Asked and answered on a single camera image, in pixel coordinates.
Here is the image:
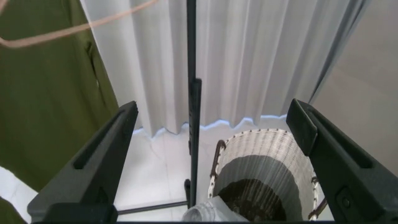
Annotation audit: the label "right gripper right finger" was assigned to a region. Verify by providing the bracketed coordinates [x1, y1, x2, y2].
[285, 98, 398, 223]

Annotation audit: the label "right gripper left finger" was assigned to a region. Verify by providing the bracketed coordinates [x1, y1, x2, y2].
[27, 100, 139, 223]

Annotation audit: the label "white laundry basket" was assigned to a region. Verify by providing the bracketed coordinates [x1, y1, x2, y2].
[207, 128, 329, 222]

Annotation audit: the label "white curtain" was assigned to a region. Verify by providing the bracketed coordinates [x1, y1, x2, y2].
[80, 0, 371, 138]

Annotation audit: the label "green long-sleeved shirt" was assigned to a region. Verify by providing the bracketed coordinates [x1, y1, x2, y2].
[0, 0, 119, 224]

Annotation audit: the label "black clothes rack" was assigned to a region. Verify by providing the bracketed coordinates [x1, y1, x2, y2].
[117, 0, 203, 216]

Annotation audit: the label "pale grey shorts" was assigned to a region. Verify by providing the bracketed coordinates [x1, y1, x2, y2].
[182, 195, 249, 222]

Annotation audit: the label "pink clothes hanger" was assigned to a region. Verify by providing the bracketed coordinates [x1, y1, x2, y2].
[0, 0, 160, 49]

